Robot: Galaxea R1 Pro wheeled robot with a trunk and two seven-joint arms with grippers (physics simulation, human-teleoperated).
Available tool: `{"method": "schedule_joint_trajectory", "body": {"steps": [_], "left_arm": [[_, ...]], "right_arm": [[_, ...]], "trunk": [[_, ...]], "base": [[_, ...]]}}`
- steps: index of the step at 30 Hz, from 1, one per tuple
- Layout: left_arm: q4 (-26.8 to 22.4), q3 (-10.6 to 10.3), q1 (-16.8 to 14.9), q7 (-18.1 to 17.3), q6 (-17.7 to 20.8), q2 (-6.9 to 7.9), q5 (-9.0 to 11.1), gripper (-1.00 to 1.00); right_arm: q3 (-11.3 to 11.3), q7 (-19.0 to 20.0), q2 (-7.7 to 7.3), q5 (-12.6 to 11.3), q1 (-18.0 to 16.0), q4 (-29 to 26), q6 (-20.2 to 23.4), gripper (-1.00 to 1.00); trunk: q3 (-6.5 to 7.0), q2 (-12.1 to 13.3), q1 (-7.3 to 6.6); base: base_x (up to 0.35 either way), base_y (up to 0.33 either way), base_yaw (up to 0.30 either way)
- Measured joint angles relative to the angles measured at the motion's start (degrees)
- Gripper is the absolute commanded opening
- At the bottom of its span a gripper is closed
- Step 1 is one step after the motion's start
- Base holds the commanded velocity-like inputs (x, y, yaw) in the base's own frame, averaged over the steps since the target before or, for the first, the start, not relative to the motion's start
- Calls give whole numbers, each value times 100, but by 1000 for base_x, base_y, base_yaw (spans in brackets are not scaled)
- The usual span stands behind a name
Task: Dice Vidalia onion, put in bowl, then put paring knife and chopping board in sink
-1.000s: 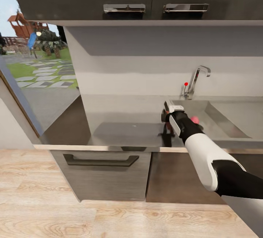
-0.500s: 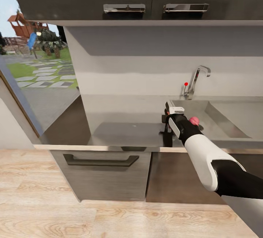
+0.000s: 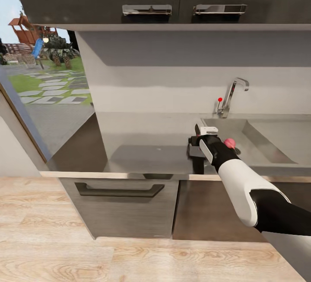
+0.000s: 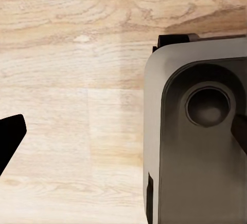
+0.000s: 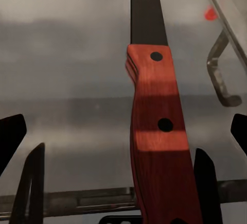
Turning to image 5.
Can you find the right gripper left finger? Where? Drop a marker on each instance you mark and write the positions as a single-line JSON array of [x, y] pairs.
[[12, 131]]

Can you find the parer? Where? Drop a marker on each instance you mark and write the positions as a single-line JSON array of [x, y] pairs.
[[161, 152]]

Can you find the drop in sink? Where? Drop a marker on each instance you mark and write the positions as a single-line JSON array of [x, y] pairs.
[[234, 16]]

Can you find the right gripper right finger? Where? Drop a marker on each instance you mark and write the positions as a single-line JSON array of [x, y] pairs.
[[239, 130]]

